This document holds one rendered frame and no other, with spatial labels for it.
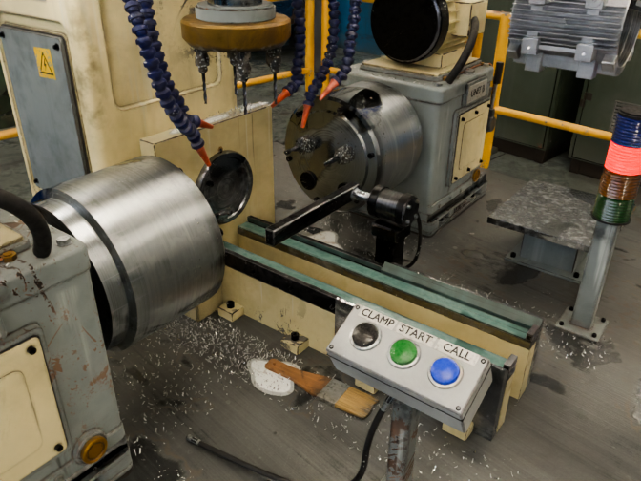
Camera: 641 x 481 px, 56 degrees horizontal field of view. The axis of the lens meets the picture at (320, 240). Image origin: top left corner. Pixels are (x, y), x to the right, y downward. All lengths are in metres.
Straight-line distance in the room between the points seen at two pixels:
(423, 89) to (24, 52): 0.79
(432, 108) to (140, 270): 0.79
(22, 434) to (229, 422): 0.32
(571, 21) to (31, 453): 1.09
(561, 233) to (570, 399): 0.38
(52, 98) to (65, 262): 0.55
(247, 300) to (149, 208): 0.38
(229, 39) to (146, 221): 0.32
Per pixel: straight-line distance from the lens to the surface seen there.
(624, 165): 1.09
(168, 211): 0.85
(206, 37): 0.99
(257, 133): 1.23
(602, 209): 1.12
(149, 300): 0.83
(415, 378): 0.66
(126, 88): 1.17
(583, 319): 1.23
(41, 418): 0.78
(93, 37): 1.11
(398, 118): 1.28
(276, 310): 1.11
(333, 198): 1.10
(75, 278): 0.74
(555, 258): 1.41
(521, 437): 0.99
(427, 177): 1.42
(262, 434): 0.95
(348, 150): 1.21
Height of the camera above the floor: 1.49
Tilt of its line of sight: 29 degrees down
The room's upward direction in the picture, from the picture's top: 1 degrees clockwise
